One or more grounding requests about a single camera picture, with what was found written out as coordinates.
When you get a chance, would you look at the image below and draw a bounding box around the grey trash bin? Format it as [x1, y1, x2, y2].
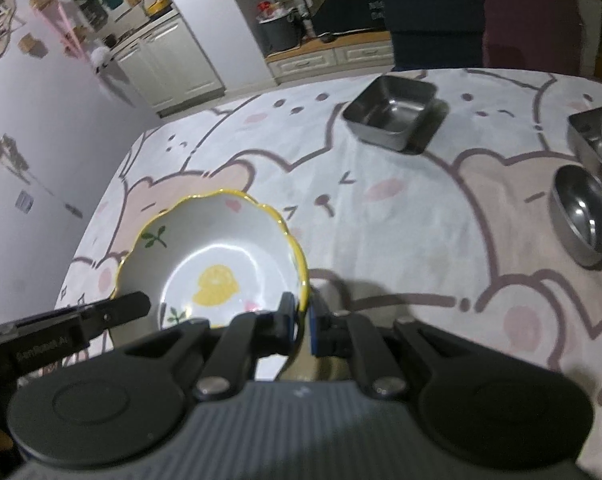
[258, 10, 302, 56]

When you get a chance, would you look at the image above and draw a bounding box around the dark blue chair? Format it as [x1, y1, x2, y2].
[376, 0, 486, 71]

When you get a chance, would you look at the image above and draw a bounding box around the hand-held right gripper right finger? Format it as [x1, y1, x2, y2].
[308, 310, 464, 401]

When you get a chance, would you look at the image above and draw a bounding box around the maroon chair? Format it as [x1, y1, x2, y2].
[481, 0, 582, 76]

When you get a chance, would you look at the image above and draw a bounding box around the black lettered cabinet cloth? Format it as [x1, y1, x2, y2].
[306, 0, 396, 36]

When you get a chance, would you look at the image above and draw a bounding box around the white floor cabinet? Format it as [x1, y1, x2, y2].
[116, 15, 226, 111]

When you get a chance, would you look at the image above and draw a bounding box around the square steel container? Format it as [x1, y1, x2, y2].
[567, 107, 602, 181]
[342, 75, 439, 151]

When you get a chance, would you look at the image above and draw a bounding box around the wooden top drawer cabinet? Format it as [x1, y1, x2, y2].
[266, 30, 396, 81]

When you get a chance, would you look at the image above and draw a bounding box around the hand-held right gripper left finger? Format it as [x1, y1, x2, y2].
[126, 294, 298, 401]

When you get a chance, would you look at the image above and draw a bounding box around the round steel bowl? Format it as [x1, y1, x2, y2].
[549, 165, 602, 267]

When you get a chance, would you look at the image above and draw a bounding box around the bear print tablecloth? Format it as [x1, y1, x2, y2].
[56, 67, 602, 480]

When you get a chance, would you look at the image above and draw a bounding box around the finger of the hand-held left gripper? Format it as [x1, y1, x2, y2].
[78, 291, 152, 336]

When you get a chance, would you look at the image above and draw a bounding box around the white floral bowl yellow rim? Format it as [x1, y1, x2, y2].
[116, 190, 310, 331]

